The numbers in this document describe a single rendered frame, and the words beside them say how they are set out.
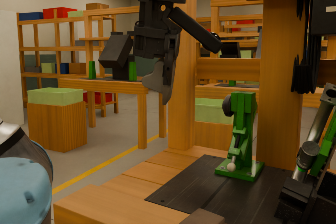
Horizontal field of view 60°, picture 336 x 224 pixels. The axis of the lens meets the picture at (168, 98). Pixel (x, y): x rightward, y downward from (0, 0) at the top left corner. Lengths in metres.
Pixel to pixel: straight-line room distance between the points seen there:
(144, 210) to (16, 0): 8.34
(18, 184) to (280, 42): 0.92
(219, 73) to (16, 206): 1.01
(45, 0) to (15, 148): 9.05
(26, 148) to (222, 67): 0.90
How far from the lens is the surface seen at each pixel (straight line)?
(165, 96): 0.57
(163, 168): 1.10
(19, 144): 0.51
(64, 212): 0.86
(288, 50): 1.09
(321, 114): 0.85
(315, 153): 0.73
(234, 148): 0.96
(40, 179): 0.40
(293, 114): 1.10
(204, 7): 11.47
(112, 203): 0.84
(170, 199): 0.85
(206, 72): 1.27
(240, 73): 1.22
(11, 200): 0.37
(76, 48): 6.28
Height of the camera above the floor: 1.30
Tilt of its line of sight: 9 degrees down
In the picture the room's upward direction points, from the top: straight up
